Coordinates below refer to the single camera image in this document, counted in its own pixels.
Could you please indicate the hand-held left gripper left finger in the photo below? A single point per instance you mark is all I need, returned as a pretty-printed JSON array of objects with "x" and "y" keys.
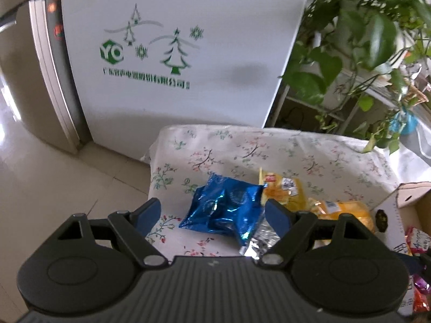
[{"x": 148, "y": 217}]

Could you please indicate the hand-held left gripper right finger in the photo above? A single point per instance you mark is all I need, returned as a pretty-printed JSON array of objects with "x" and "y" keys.
[{"x": 277, "y": 217}]

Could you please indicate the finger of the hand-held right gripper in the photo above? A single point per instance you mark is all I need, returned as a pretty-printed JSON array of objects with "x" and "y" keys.
[{"x": 416, "y": 262}]

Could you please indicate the yellow snack packet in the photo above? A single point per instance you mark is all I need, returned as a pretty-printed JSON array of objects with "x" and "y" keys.
[{"x": 283, "y": 188}]

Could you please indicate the blue foil snack bag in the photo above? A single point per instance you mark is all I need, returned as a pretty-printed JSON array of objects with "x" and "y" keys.
[{"x": 229, "y": 208}]

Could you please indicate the cardboard box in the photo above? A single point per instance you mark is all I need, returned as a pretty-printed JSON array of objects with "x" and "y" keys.
[{"x": 409, "y": 188}]

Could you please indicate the pink snack packet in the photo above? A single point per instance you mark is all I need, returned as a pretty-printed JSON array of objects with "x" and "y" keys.
[{"x": 419, "y": 239}]

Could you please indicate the silver foil snack packet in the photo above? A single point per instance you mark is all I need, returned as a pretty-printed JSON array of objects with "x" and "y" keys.
[{"x": 259, "y": 239}]

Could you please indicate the orange-yellow snack packet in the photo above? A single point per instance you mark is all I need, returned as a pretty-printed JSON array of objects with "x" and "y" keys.
[{"x": 343, "y": 213}]

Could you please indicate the floral tablecloth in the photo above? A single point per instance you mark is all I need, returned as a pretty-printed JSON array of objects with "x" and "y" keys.
[{"x": 269, "y": 148}]

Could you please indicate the white sheer sheet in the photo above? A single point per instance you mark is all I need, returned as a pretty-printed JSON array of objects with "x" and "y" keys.
[{"x": 414, "y": 171}]

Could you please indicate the blue plastic container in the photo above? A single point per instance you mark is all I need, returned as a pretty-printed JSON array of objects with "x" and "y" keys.
[{"x": 409, "y": 122}]

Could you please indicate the white shelf rack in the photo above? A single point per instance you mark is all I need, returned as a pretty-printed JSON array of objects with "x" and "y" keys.
[{"x": 380, "y": 94}]

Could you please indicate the wicker basket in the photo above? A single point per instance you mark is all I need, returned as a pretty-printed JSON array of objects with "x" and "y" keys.
[{"x": 421, "y": 96}]

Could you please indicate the white and silver refrigerator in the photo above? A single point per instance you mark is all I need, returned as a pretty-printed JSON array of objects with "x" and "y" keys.
[{"x": 219, "y": 40}]

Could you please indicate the green leafy houseplant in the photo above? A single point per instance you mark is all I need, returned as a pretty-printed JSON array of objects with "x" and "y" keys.
[{"x": 377, "y": 37}]

